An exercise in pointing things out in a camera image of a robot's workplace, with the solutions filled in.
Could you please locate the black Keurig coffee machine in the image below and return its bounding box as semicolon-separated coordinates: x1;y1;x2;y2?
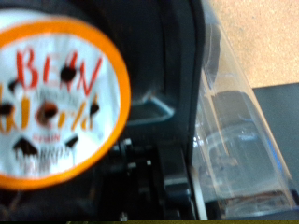
0;0;208;222

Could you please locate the white coffee pod orange rim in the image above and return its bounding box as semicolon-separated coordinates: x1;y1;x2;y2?
0;8;132;191

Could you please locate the clear water tank black lid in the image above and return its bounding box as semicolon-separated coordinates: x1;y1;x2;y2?
186;0;299;220

